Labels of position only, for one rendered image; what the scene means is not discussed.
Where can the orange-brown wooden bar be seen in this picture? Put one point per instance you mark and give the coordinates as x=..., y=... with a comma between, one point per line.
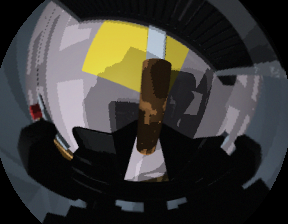
x=64, y=153

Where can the long tan wooden bar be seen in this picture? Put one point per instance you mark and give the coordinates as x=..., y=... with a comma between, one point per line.
x=69, y=153

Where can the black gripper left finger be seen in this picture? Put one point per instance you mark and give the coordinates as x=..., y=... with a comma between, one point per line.
x=118, y=144

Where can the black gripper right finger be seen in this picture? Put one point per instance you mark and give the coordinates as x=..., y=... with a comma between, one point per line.
x=179, y=150

